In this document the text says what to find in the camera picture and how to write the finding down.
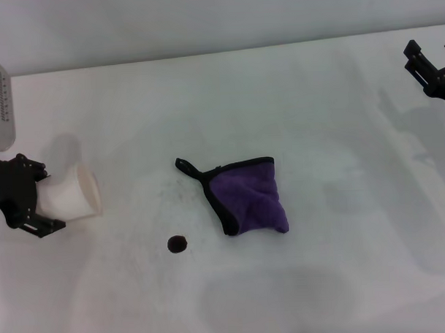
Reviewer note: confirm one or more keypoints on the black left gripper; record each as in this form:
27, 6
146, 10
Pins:
11, 188

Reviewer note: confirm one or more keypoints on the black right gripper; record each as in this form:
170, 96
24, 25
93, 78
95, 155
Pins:
444, 85

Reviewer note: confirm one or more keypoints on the purple rag with black trim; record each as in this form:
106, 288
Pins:
245, 195

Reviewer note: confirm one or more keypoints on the black water stain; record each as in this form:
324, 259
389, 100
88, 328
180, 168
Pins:
177, 244

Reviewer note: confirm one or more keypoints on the white paper cup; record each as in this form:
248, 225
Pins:
70, 197

